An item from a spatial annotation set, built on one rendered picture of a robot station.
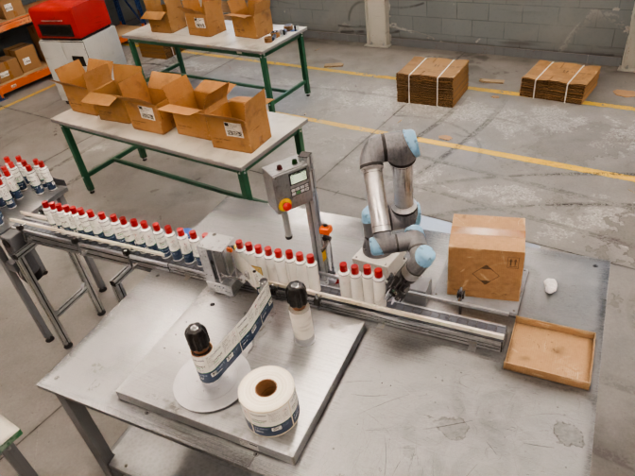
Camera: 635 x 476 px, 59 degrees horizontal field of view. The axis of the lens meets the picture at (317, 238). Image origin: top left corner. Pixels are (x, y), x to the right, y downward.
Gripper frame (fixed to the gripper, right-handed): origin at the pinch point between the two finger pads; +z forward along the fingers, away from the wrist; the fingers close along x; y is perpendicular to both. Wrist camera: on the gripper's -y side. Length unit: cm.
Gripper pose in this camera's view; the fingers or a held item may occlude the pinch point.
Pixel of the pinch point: (388, 297)
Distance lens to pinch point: 241.6
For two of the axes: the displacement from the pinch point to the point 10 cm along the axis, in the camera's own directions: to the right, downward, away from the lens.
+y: -4.2, 5.8, -6.9
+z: -3.5, 6.0, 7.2
